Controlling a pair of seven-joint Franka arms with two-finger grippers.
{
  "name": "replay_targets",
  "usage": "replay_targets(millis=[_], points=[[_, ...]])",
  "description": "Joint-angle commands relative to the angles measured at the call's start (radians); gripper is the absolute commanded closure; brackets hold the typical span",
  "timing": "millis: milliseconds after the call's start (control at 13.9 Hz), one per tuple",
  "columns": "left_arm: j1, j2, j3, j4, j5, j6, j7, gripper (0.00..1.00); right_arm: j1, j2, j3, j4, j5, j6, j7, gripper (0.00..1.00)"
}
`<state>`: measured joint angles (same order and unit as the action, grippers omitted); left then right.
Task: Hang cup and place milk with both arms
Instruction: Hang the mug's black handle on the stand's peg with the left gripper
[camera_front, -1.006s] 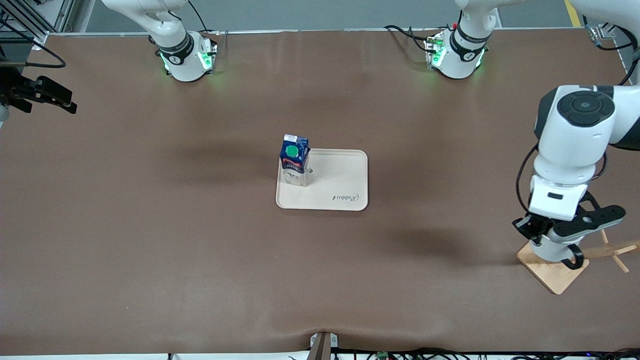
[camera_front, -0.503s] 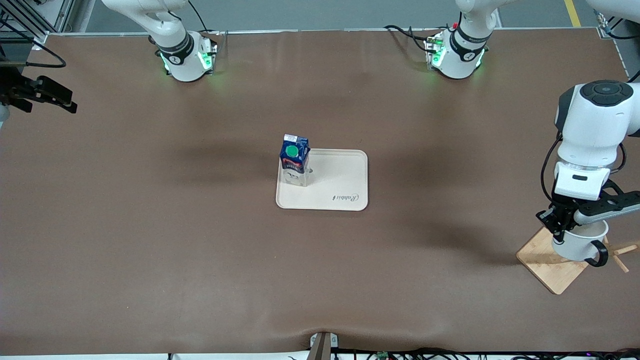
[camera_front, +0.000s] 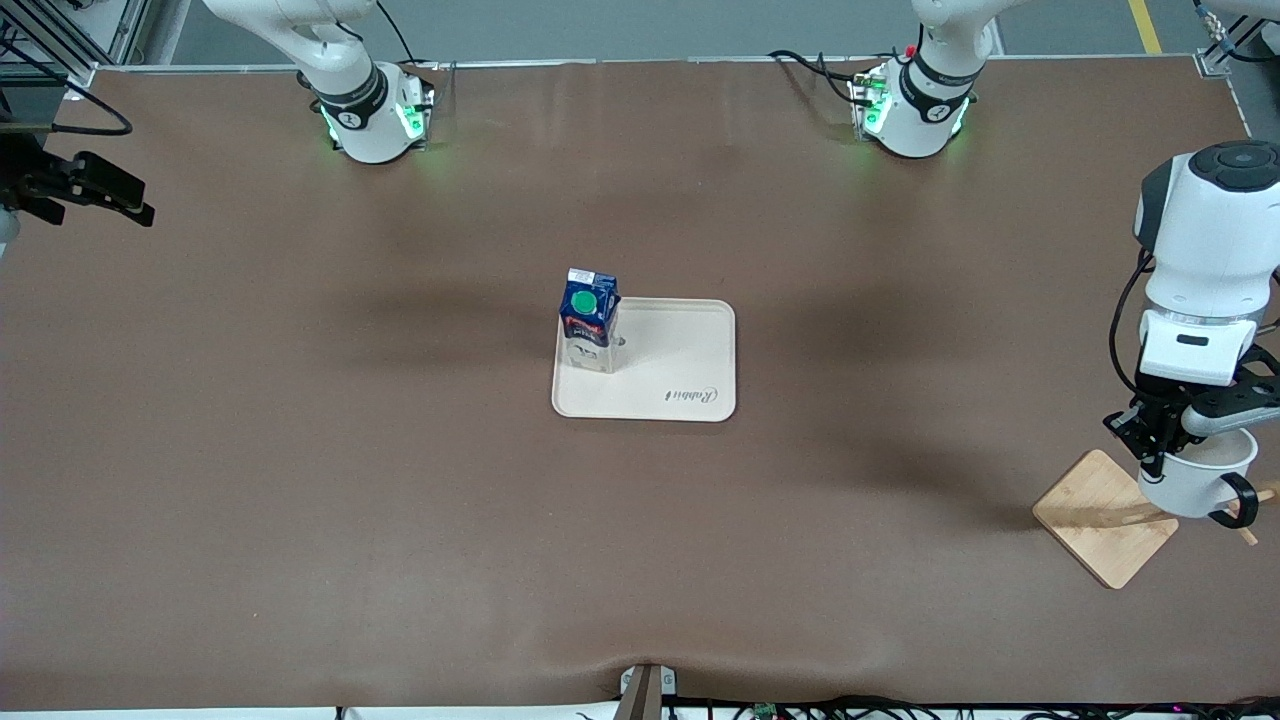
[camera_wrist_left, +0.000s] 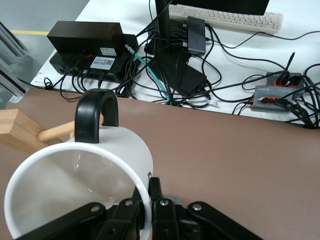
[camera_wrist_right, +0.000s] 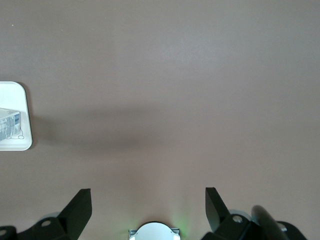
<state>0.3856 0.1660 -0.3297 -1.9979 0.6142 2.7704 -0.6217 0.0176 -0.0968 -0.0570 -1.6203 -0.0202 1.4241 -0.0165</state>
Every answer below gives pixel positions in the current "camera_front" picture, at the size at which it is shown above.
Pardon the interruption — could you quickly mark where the black base cable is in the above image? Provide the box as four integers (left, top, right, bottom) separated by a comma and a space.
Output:
375, 0, 458, 73
768, 48, 863, 106

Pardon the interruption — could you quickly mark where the white smiley cup black handle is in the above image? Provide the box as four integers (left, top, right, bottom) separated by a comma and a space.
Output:
1137, 428, 1260, 530

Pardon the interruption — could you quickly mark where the cream plastic tray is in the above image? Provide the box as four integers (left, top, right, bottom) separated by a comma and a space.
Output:
551, 297, 738, 423

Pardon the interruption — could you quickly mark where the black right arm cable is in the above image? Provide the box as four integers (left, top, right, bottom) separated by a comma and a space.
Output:
0, 20, 135, 137

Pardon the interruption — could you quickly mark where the wooden cup rack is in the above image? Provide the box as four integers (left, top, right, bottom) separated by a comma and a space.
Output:
1032, 449, 1280, 591

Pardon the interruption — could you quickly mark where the blue white milk carton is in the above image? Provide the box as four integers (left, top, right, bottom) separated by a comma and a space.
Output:
558, 267, 622, 375

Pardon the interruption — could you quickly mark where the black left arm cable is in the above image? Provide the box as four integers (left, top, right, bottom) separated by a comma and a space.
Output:
1110, 250, 1157, 397

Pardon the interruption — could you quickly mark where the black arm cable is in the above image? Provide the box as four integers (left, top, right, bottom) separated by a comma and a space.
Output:
1110, 250, 1157, 397
0, 20, 135, 137

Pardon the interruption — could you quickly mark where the aluminium frame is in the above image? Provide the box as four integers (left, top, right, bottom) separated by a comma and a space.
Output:
0, 0, 191, 91

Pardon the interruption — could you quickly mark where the black right base cable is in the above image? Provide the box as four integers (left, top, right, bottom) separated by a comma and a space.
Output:
375, 0, 458, 73

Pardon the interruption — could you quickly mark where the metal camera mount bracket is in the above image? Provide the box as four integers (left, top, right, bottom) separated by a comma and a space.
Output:
618, 662, 679, 720

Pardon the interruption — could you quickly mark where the black left base cable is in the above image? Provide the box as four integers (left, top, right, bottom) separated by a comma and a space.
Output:
768, 48, 863, 106

